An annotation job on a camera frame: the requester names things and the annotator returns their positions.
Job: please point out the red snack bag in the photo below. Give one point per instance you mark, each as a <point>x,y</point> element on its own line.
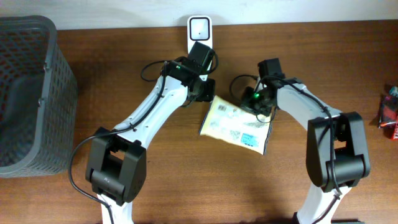
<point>394,127</point>

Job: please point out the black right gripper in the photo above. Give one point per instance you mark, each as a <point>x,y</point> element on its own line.
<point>252,101</point>

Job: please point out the blue mouthwash bottle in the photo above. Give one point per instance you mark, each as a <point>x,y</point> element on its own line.
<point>394,91</point>

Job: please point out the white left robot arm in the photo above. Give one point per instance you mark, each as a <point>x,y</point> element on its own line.
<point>117,164</point>

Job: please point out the grey plastic mesh basket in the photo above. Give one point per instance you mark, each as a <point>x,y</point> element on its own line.
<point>39,96</point>

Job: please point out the silver foil packet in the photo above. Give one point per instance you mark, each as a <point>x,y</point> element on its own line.
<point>387,111</point>

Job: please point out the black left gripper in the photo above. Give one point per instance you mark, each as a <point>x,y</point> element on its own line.
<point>207,91</point>

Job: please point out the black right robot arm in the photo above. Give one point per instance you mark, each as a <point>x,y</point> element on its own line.
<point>337,155</point>

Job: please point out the white black barcode scanner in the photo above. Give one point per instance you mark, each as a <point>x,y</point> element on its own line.
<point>199,32</point>

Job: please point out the yellow chip bag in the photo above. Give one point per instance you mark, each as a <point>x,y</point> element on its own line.
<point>229,123</point>

